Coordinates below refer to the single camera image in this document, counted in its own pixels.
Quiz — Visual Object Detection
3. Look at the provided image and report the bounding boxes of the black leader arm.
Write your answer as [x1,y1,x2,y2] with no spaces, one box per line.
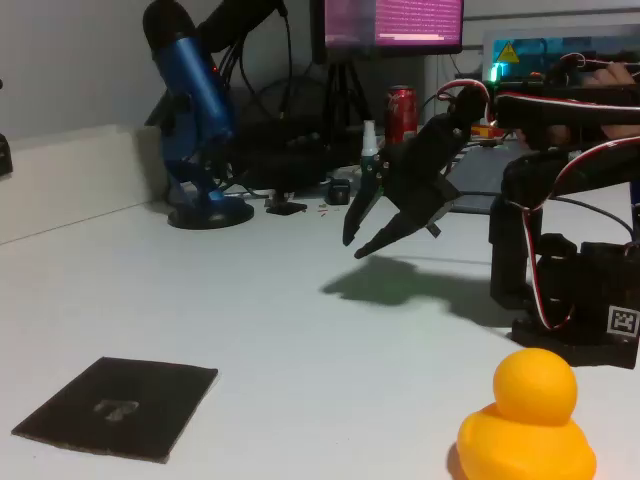
[547,52,640,89]

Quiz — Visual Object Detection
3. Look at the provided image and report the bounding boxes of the yellow rubber duck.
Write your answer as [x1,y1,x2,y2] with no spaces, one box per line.
[446,348,598,480]

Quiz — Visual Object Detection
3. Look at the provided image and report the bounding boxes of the black square card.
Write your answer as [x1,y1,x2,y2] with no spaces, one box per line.
[10,356,220,464]

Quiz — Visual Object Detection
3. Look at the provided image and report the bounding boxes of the person's hand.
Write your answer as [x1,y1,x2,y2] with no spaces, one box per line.
[602,123,640,141]
[597,64,640,87]

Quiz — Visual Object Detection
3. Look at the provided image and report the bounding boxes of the small black cube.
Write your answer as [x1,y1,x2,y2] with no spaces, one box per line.
[324,178,353,206]

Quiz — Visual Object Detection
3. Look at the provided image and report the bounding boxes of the small white spray bottle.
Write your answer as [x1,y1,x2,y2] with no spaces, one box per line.
[360,119,379,169]

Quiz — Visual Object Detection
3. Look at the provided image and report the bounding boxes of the red soda can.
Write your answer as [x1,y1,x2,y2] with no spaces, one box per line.
[383,84,419,146]

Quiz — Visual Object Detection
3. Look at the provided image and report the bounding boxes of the grey flat laptop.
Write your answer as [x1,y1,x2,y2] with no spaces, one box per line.
[444,147,511,214]

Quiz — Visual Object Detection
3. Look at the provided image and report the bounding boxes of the small black flat stand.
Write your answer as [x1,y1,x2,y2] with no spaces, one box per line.
[263,187,309,216]

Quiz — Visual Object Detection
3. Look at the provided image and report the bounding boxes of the black electronic device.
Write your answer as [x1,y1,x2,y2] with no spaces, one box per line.
[227,112,364,194]

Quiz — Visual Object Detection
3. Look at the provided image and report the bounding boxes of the black tripod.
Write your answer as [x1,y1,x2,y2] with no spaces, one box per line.
[322,59,374,136]

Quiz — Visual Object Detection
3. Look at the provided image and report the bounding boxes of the computer monitor pink text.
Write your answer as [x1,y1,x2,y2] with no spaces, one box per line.
[309,0,465,64]

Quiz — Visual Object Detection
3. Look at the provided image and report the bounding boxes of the white machine yellow warning sign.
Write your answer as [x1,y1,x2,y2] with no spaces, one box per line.
[482,24,640,86]

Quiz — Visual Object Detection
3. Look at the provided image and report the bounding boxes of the blue desktop microphone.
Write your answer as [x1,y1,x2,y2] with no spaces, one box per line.
[142,0,255,231]

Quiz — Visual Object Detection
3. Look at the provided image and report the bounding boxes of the black white fiducial marker tag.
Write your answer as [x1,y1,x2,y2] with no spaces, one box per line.
[607,305,640,337]

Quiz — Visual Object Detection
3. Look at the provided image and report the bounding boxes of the white raised desk shelf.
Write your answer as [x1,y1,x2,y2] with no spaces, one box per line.
[0,123,171,246]

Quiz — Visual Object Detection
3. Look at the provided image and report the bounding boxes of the red white servo cable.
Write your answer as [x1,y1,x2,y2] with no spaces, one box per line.
[519,139,640,331]
[436,79,640,126]

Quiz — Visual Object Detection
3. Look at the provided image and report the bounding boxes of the black hanging cable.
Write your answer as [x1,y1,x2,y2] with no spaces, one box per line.
[277,0,296,121]

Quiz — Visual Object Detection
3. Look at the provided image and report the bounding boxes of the black camera usb cable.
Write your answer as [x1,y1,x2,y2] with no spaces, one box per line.
[551,195,636,247]

